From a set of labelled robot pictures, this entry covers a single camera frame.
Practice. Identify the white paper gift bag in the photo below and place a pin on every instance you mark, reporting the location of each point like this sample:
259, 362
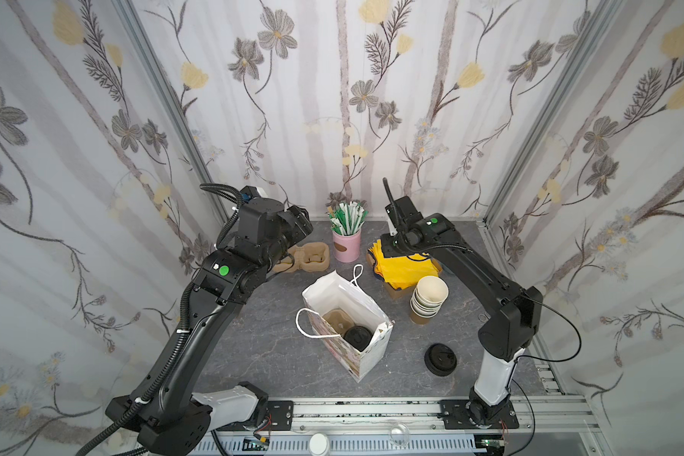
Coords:
331, 292

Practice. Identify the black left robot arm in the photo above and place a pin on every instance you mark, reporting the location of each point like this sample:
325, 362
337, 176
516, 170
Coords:
168, 417

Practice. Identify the yellow paper napkin stack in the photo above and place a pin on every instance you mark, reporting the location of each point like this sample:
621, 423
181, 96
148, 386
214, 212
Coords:
400, 272

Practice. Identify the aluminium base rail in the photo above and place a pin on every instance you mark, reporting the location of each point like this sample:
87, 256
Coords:
548, 425

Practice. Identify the stacked paper cups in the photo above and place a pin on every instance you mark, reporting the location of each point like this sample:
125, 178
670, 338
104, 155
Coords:
427, 299

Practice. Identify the clear round cap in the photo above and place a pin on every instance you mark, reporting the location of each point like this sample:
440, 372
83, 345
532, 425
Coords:
399, 435

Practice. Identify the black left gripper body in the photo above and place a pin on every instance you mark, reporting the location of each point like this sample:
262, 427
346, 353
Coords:
299, 221

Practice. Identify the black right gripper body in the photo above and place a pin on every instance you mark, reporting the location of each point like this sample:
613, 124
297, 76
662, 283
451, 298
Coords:
399, 211

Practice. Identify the white round knob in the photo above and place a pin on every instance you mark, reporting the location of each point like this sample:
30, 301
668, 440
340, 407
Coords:
320, 445

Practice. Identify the stacked pulp cup carriers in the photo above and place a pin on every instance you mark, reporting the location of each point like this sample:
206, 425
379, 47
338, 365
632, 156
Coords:
310, 257

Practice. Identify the pink straw holder cup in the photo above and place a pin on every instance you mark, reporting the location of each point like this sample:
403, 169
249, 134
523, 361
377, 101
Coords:
346, 248

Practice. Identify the brown pulp cup carrier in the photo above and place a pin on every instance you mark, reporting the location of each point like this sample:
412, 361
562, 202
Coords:
339, 320

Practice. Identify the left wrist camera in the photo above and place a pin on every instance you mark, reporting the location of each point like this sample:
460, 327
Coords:
249, 192

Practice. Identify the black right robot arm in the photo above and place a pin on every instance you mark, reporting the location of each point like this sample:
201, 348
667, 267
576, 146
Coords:
514, 313

